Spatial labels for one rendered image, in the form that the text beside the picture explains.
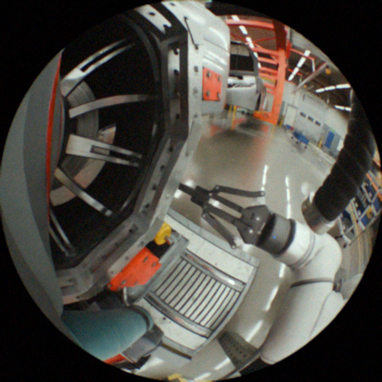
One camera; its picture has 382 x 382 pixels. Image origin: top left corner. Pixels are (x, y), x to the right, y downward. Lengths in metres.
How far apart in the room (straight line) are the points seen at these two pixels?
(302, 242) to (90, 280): 0.38
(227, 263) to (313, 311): 0.64
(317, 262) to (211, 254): 0.63
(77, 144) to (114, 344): 0.29
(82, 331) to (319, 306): 0.29
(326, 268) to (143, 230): 0.35
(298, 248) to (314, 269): 0.06
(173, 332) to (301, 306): 0.70
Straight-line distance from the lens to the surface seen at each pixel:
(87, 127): 0.38
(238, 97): 2.42
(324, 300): 0.25
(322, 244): 0.27
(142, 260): 0.28
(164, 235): 0.32
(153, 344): 0.52
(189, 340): 0.85
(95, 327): 0.20
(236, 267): 0.79
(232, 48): 3.37
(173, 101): 0.23
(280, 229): 0.21
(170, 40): 0.25
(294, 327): 0.23
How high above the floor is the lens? 0.82
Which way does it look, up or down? 46 degrees down
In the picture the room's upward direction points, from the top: straight up
